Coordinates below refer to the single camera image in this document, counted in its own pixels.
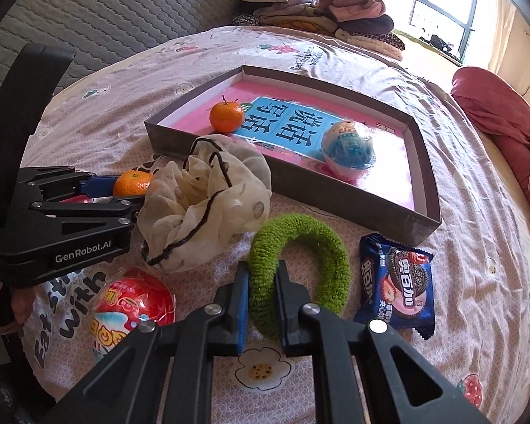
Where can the pink blue Chinese book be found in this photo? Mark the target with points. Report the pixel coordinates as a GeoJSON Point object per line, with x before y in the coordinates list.
{"type": "Point", "coordinates": [289, 125]}

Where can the beige right curtain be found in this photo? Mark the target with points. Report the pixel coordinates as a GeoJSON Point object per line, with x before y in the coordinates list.
{"type": "Point", "coordinates": [506, 12]}

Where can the window with dark frame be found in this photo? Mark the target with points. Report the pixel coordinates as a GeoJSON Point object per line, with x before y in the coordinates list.
{"type": "Point", "coordinates": [445, 24]}

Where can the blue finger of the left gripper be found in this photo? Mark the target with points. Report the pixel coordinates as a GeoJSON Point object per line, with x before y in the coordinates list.
{"type": "Point", "coordinates": [60, 184]}

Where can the orange tangerine with stem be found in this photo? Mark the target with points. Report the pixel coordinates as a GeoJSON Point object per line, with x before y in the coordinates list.
{"type": "Point", "coordinates": [226, 116]}

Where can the blue toy egg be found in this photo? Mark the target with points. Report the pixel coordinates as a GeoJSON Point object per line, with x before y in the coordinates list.
{"type": "Point", "coordinates": [348, 149]}

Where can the pink patterned bed sheet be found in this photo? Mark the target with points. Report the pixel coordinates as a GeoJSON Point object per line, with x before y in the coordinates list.
{"type": "Point", "coordinates": [481, 267]}

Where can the shallow brown cardboard tray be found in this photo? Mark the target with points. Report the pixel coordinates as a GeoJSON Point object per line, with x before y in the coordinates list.
{"type": "Point", "coordinates": [327, 192]}

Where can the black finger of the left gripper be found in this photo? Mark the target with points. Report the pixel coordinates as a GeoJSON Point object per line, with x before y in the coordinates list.
{"type": "Point", "coordinates": [117, 212]}

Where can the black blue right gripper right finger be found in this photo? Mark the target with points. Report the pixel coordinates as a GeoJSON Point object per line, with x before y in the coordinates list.
{"type": "Point", "coordinates": [364, 372]}

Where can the red pink quilted blanket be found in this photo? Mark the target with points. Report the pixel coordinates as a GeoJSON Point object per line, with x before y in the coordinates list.
{"type": "Point", "coordinates": [499, 112]}

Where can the red wrapped toy egg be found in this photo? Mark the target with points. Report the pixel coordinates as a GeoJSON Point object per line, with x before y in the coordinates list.
{"type": "Point", "coordinates": [132, 297]}

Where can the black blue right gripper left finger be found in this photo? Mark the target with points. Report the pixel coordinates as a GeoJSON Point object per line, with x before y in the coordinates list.
{"type": "Point", "coordinates": [163, 374]}

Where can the pile of folded clothes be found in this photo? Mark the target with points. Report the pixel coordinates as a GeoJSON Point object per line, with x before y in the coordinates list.
{"type": "Point", "coordinates": [362, 23]}

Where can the grey quilted headboard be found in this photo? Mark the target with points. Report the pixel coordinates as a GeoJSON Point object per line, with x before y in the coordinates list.
{"type": "Point", "coordinates": [104, 32]}

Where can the blue Oreo cookie packet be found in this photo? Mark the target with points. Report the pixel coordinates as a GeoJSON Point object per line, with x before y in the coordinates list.
{"type": "Point", "coordinates": [396, 285]}

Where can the person's hand at gripper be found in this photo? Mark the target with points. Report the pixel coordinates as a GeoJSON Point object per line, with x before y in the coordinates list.
{"type": "Point", "coordinates": [16, 305]}

